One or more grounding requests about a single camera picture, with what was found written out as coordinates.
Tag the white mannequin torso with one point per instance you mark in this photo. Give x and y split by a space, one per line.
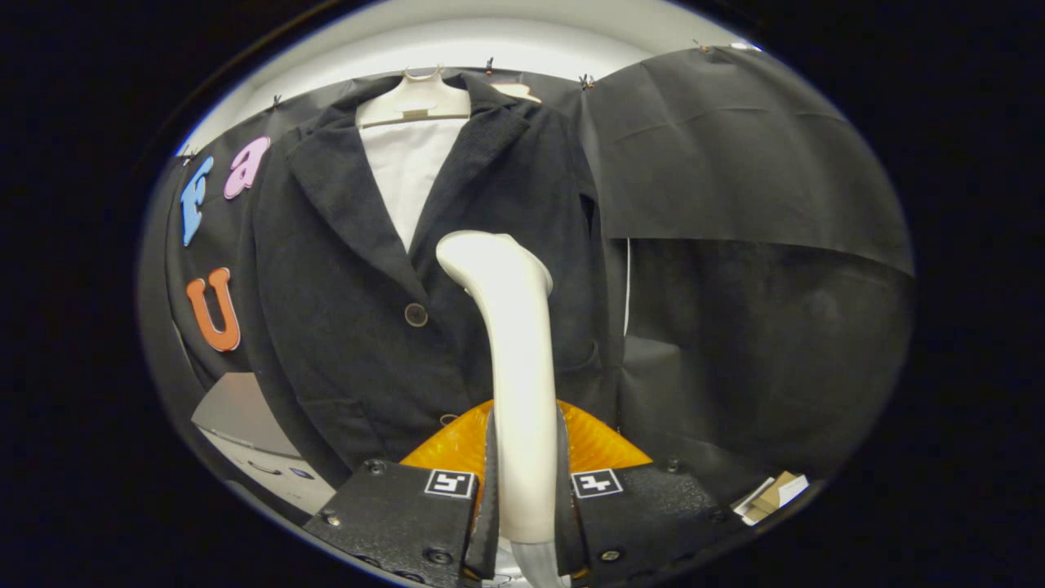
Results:
408 171

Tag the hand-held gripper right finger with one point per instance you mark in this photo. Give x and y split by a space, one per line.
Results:
565 531

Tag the black backdrop cloth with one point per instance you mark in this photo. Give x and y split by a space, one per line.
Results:
751 163

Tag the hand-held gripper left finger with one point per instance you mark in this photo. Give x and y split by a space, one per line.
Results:
491 531

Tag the black jacket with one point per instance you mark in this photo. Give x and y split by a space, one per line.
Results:
343 286

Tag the small cardboard box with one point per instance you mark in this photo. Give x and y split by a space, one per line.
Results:
777 490

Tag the white garment steamer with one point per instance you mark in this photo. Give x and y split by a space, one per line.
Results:
522 392

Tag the grey cabinet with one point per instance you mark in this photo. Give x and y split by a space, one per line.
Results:
237 412

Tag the white paper sheets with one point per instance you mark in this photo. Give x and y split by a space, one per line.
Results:
747 505

